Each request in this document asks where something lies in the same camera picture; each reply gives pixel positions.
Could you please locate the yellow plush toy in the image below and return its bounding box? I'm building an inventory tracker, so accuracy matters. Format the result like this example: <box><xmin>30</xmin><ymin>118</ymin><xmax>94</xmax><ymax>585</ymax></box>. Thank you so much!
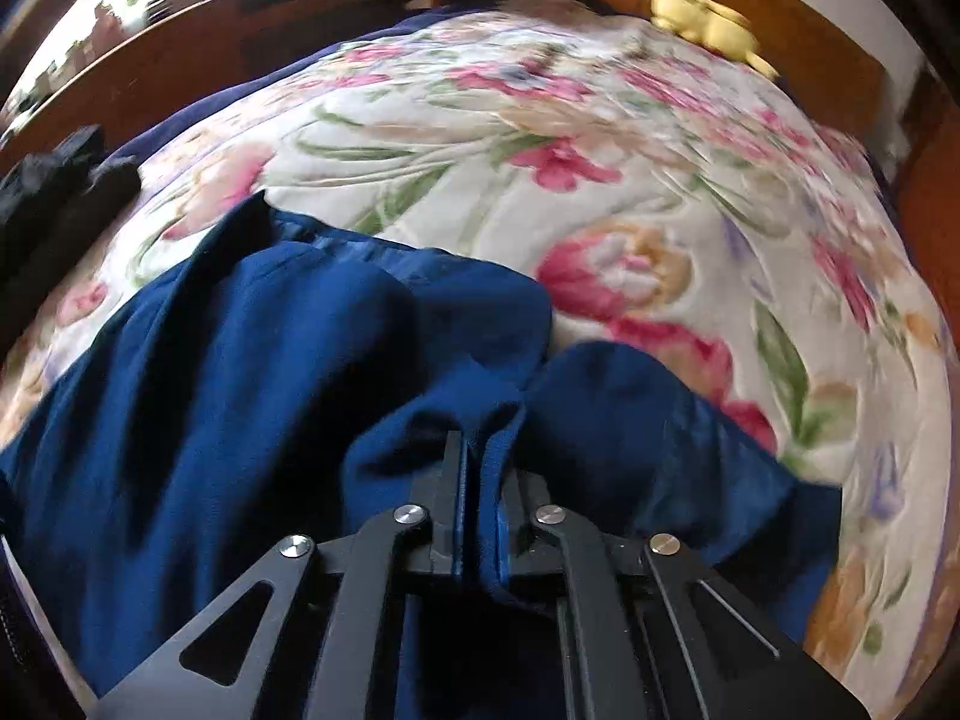
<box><xmin>649</xmin><ymin>0</ymin><xmax>781</xmax><ymax>80</ymax></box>

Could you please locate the black clothes pile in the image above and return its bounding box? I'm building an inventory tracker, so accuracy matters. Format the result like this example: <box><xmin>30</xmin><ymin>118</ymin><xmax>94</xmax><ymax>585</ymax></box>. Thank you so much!
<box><xmin>0</xmin><ymin>124</ymin><xmax>143</xmax><ymax>342</ymax></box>

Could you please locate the blue jacket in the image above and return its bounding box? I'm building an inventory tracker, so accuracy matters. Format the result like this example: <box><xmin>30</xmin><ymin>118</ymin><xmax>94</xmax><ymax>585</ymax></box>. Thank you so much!
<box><xmin>0</xmin><ymin>191</ymin><xmax>845</xmax><ymax>720</ymax></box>

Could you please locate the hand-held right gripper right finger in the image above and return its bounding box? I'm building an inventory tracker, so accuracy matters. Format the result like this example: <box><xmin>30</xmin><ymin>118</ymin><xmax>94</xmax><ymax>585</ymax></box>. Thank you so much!
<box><xmin>480</xmin><ymin>461</ymin><xmax>875</xmax><ymax>720</ymax></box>

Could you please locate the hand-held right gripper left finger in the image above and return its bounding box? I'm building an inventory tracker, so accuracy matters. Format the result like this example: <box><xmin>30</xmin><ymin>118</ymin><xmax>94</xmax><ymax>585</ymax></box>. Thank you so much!
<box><xmin>94</xmin><ymin>427</ymin><xmax>471</xmax><ymax>720</ymax></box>

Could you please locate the wooden desk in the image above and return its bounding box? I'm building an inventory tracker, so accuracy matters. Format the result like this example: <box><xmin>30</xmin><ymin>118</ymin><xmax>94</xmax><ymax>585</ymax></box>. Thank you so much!
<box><xmin>0</xmin><ymin>0</ymin><xmax>455</xmax><ymax>170</ymax></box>

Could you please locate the floral blanket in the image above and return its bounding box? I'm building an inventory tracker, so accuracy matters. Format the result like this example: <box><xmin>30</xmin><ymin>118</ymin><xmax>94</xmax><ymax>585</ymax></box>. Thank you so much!
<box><xmin>0</xmin><ymin>11</ymin><xmax>960</xmax><ymax>720</ymax></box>

